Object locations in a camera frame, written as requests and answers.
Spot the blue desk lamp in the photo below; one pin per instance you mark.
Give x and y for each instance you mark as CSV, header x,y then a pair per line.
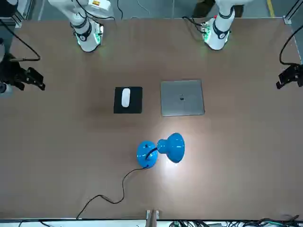
x,y
175,147

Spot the aluminium camera mast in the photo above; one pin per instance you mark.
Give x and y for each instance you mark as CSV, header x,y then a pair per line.
x,y
152,218

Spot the white computer mouse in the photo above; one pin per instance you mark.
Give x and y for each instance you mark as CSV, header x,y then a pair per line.
x,y
126,97

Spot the white box with yellow label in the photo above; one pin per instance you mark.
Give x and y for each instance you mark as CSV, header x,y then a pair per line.
x,y
99,4

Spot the aluminium frame rail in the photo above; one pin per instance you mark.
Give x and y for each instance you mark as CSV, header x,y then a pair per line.
x,y
287,20

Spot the black mouse mat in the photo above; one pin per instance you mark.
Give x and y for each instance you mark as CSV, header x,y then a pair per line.
x,y
136,104

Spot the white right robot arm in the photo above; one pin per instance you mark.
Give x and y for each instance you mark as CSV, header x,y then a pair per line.
x,y
86,37

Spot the green lit connector board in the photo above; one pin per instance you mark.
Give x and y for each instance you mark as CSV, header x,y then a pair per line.
x,y
206,30
100,34

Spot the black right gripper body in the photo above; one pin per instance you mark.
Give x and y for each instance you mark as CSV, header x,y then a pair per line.
x,y
11,71

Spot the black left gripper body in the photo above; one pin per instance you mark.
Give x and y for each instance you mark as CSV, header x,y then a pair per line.
x,y
298,73

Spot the aluminium frame corner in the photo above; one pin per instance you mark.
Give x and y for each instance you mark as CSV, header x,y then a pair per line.
x,y
18,22

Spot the silver laptop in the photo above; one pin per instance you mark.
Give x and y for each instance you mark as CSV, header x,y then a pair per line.
x,y
182,104

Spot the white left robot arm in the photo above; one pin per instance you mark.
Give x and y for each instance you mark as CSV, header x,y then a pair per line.
x,y
219,35

